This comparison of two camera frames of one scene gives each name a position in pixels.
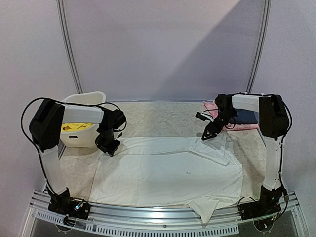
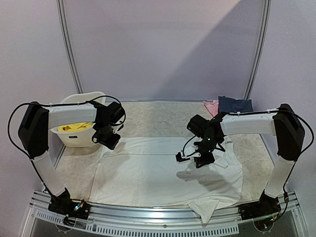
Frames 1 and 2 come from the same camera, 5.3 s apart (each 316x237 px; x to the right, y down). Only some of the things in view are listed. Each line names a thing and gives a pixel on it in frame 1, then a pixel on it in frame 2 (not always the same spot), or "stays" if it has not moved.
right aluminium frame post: x=262 y=45 stays
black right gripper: x=216 y=125 -> x=205 y=159
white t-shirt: x=169 y=172 stays
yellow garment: x=75 y=127 stays
